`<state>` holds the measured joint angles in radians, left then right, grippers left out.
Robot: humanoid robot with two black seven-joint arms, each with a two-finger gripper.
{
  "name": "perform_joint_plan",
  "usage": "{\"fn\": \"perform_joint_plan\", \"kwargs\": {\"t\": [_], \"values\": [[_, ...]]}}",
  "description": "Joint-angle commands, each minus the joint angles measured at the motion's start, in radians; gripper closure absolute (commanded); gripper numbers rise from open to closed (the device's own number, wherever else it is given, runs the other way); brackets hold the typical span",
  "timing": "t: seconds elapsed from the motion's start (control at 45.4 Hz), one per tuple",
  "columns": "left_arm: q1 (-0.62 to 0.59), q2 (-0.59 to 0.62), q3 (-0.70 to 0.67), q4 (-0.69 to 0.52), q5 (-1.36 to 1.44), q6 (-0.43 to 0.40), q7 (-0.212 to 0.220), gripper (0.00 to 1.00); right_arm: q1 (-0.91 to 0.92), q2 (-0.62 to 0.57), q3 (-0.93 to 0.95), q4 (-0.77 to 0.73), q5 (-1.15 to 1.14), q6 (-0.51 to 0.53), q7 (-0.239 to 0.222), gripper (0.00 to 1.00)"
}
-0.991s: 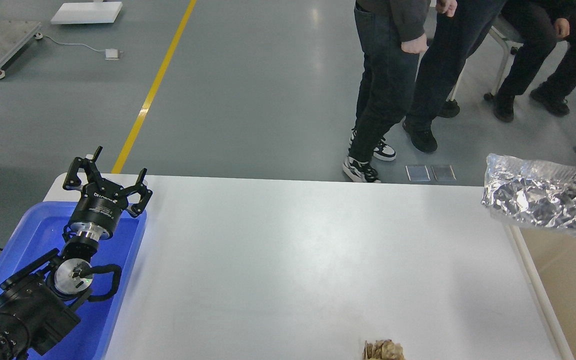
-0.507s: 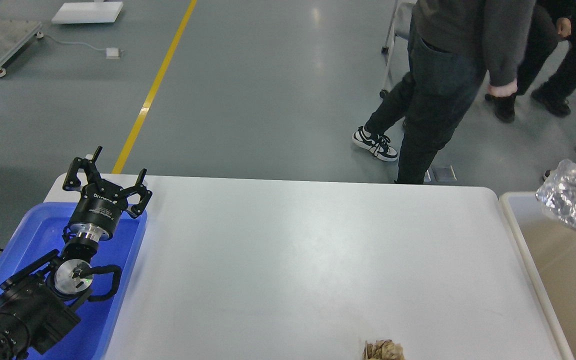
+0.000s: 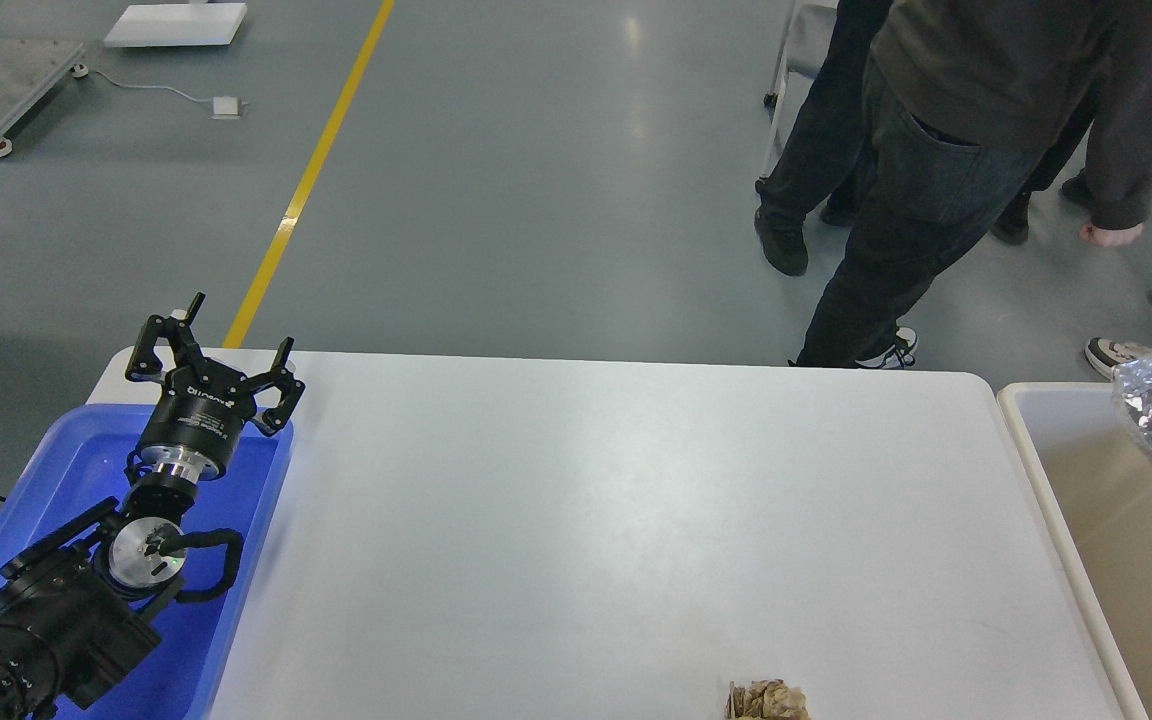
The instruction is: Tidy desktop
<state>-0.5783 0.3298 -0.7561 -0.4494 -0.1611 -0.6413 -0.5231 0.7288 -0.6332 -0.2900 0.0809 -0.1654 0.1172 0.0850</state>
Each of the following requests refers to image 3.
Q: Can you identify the crumpled brown paper ball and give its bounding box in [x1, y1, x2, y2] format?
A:
[723, 679, 812, 719]

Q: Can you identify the black white sneaker foot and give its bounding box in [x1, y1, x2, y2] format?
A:
[1084, 338, 1152, 381]

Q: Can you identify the white floor platform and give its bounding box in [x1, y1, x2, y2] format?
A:
[103, 1, 248, 47]

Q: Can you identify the white power adapter with cable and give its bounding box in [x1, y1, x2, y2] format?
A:
[70, 65, 248, 120]

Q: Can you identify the blue plastic bin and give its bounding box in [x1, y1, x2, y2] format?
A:
[0, 402, 295, 720]

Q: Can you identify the beige plastic bin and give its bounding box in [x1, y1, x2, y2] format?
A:
[996, 382, 1152, 719]

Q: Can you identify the person in dark trousers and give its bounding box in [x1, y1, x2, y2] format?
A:
[796, 1, 1152, 369]

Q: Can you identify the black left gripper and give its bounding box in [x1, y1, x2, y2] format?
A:
[126, 293, 306, 482]

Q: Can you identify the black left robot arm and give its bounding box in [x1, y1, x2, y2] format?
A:
[0, 293, 305, 719]

